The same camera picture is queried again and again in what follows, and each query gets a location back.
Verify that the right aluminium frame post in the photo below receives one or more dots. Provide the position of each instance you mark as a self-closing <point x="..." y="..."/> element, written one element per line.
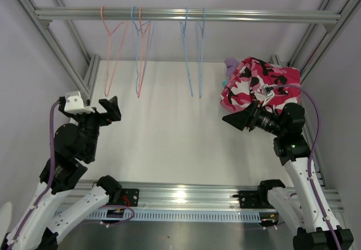
<point x="328" y="57"/>

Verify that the left aluminium frame post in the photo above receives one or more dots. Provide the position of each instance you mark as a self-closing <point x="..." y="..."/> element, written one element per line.
<point x="85" y="82"/>

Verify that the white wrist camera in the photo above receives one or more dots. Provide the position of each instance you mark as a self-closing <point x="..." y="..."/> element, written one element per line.
<point x="74" y="104"/>
<point x="268" y="94"/>

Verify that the white slotted cable duct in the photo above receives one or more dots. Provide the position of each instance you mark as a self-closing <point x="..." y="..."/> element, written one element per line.
<point x="176" y="215"/>

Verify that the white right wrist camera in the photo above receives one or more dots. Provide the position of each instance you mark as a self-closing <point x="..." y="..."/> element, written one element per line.
<point x="268" y="94"/>

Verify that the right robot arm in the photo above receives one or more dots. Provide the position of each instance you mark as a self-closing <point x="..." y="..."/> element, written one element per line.
<point x="310" y="217"/>

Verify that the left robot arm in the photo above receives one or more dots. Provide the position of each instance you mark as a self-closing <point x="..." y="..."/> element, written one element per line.
<point x="74" y="132"/>

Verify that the aluminium hanging rail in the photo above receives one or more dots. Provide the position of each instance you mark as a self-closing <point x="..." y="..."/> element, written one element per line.
<point x="194" y="14"/>

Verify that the blue hanger with purple trousers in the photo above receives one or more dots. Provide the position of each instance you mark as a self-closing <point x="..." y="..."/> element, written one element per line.
<point x="183" y="29"/>

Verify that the pink hanger with teal trousers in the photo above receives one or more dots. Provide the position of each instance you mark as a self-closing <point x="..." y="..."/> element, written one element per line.
<point x="145" y="30"/>

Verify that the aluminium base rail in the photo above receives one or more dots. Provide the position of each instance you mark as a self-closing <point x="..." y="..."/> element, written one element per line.
<point x="168" y="196"/>

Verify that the light blue hanger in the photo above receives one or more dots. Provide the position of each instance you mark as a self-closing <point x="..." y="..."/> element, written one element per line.
<point x="135" y="22"/>
<point x="199" y="28"/>

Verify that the aluminium frame post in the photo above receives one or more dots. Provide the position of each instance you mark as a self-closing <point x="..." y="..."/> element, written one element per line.
<point x="85" y="82"/>
<point x="328" y="57"/>

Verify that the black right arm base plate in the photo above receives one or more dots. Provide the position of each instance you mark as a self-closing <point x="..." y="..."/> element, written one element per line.
<point x="252" y="200"/>

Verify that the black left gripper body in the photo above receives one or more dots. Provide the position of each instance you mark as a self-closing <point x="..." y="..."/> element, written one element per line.
<point x="91" y="122"/>

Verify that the pink floral trousers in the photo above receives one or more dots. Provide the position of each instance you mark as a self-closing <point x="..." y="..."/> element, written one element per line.
<point x="244" y="86"/>

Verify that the purple trousers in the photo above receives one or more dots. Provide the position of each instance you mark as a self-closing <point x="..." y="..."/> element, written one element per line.
<point x="231" y="65"/>

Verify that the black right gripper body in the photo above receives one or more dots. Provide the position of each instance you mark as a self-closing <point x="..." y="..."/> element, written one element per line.
<point x="259" y="118"/>

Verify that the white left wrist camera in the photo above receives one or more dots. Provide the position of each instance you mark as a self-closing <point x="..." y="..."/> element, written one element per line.
<point x="74" y="104"/>

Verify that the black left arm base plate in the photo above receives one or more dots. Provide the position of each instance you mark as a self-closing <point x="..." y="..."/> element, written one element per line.
<point x="129" y="197"/>

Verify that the pink wire hanger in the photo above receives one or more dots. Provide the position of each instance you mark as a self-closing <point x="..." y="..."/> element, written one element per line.
<point x="116" y="39"/>

